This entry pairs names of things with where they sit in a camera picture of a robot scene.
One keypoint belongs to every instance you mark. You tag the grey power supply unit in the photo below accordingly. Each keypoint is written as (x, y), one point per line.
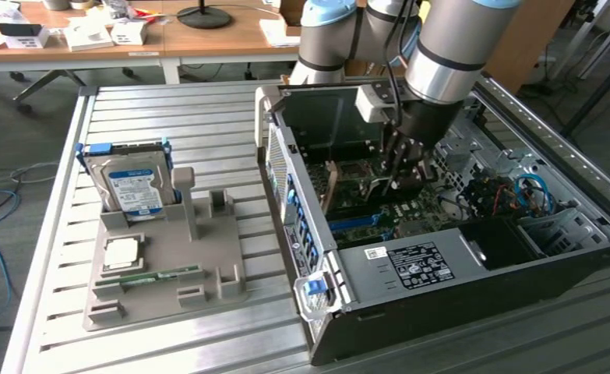
(368, 272)

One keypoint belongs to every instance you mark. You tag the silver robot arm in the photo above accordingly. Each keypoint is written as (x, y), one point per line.
(440, 58)

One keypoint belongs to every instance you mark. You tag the green motherboard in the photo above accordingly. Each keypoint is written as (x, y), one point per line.
(424, 218)

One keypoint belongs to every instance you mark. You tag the wooden cabinet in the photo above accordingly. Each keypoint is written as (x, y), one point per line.
(544, 31)

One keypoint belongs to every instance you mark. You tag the wooden desk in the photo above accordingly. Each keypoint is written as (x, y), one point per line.
(206, 43)

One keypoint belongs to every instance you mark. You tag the metal disk bay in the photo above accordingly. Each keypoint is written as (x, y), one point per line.
(569, 233)

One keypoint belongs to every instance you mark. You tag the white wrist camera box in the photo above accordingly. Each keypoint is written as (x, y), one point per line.
(372, 105)

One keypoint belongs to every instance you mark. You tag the black lamp base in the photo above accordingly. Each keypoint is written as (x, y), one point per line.
(203, 19)

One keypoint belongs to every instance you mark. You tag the open white cardboard box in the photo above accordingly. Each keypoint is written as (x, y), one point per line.
(24, 41)

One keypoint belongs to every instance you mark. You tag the blue case release latch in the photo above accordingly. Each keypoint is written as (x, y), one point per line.
(314, 286)

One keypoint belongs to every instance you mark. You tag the long PCIe expansion slot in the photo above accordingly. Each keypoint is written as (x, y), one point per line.
(354, 224)

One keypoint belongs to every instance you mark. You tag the white paper stack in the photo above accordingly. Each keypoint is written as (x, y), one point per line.
(278, 35)

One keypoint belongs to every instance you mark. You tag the black open PC case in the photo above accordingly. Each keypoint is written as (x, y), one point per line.
(440, 319)

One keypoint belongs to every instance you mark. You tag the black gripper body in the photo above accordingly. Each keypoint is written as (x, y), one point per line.
(429, 121)

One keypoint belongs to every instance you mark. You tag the hard disk in blue carrier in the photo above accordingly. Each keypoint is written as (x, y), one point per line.
(127, 187)

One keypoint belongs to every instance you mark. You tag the grey cup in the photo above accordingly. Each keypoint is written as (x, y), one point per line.
(57, 4)

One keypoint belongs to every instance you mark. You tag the black fan shroud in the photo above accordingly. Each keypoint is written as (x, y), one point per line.
(497, 241)

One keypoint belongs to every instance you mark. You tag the tape roll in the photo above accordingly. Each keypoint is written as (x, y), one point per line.
(82, 4)

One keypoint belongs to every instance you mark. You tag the metal drive cage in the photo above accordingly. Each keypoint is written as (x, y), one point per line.
(461, 156)

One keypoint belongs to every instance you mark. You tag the grey parts rack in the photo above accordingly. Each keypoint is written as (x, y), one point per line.
(165, 288)

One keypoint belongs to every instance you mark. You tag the black Nvidia graphics card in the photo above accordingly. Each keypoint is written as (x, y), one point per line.
(357, 195)

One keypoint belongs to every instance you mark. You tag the black desk leg with caster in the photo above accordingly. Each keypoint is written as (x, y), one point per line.
(50, 80)

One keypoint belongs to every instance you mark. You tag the silver CPU chip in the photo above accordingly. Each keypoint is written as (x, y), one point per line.
(121, 253)

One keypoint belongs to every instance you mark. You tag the metal CPU socket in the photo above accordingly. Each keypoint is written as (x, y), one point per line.
(354, 168)

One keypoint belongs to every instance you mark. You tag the small white labelled box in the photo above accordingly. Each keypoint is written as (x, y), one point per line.
(127, 35)

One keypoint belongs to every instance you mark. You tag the green RAM stick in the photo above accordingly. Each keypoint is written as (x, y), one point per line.
(154, 276)

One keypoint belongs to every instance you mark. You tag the flat white box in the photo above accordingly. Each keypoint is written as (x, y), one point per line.
(83, 41)

